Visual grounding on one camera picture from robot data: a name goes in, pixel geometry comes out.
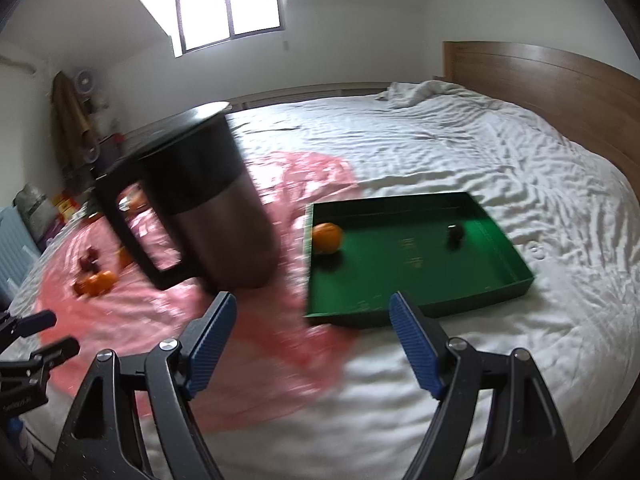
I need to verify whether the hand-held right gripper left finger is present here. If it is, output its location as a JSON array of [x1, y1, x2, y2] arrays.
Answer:
[[52, 290, 238, 480]]

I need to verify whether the grey plastic bag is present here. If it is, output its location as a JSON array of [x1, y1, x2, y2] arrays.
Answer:
[[14, 184, 53, 233]]

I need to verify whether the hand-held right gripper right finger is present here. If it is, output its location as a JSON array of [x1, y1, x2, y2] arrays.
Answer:
[[389, 290, 576, 480]]

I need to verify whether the green tray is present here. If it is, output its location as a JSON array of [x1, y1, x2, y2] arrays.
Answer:
[[302, 191, 535, 330]]

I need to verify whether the wooden headboard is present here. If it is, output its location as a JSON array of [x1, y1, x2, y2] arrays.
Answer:
[[442, 41, 640, 196]]

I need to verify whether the white radiator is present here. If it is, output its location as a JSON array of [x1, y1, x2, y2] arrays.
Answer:
[[0, 205, 41, 301]]

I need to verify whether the window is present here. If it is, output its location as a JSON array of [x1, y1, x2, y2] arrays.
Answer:
[[167, 0, 286, 56]]

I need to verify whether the white bed sheet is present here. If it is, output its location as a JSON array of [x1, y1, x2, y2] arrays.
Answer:
[[10, 80, 636, 480]]

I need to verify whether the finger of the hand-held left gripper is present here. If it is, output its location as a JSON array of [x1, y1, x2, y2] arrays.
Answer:
[[0, 310, 57, 338], [0, 337, 81, 386]]

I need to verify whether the pink plastic sheet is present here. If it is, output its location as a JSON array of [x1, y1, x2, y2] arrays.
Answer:
[[37, 152, 361, 433]]

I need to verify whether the red and yellow box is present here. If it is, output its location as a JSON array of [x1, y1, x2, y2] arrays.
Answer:
[[52, 195, 76, 221]]

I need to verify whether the brown hanging garment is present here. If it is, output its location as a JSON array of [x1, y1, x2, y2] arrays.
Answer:
[[50, 72, 91, 171]]

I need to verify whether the black and steel kettle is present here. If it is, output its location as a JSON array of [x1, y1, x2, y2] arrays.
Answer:
[[95, 101, 281, 293]]

